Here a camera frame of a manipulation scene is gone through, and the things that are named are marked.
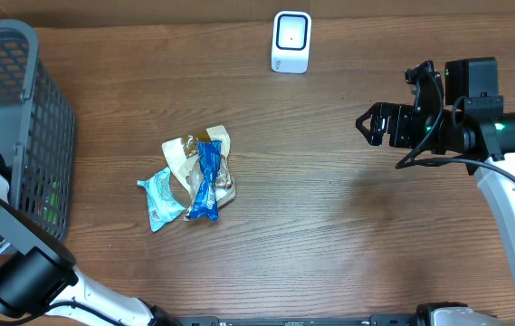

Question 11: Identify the beige brown cookie bag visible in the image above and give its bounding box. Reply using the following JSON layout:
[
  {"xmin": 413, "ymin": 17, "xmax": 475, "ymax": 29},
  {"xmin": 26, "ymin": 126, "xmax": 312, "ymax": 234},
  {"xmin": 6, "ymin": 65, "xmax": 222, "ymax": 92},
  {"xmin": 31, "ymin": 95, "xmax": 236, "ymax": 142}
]
[{"xmin": 161, "ymin": 125, "xmax": 236, "ymax": 220}]

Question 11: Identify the green snack packet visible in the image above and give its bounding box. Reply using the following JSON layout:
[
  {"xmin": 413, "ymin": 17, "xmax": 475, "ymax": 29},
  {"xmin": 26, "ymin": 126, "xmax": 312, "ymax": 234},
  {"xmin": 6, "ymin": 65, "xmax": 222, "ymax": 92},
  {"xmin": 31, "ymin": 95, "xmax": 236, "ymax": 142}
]
[{"xmin": 42, "ymin": 181, "xmax": 60, "ymax": 225}]

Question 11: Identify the blue snack bar wrapper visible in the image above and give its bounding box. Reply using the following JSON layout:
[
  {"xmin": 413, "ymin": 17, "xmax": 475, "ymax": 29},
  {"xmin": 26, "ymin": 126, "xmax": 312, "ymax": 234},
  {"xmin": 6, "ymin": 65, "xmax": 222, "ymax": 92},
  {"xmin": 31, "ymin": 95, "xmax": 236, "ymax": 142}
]
[{"xmin": 189, "ymin": 140, "xmax": 222, "ymax": 221}]

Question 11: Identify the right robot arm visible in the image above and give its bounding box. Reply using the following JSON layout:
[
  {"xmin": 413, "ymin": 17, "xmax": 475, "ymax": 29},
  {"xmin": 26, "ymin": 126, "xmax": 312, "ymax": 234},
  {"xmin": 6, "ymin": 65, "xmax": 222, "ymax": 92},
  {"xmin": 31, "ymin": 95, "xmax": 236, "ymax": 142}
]
[{"xmin": 356, "ymin": 57, "xmax": 515, "ymax": 288}]

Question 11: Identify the light teal snack packet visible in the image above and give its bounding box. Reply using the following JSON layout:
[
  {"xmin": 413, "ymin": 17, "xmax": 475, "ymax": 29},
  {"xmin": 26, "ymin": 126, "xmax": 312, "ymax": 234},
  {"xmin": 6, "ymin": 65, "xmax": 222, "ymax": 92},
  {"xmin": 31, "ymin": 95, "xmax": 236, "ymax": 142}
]
[{"xmin": 137, "ymin": 167, "xmax": 185, "ymax": 232}]

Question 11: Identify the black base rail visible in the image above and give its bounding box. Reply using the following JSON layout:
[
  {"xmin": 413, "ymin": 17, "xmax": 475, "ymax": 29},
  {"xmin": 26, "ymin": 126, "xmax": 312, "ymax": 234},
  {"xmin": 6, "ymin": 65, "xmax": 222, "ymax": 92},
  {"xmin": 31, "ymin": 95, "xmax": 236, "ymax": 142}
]
[{"xmin": 176, "ymin": 313, "xmax": 427, "ymax": 326}]

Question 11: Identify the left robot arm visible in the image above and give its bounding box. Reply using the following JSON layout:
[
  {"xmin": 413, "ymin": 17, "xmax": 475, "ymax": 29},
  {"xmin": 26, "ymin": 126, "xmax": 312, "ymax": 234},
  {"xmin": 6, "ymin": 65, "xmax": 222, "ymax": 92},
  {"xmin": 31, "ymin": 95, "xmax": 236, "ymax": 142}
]
[{"xmin": 0, "ymin": 154, "xmax": 178, "ymax": 325}]

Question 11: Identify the grey plastic mesh basket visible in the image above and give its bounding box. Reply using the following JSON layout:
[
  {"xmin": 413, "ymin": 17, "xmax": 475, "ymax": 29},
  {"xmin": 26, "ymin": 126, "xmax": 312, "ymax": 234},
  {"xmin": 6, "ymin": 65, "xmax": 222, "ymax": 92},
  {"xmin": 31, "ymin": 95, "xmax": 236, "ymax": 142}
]
[{"xmin": 0, "ymin": 19, "xmax": 77, "ymax": 241}]

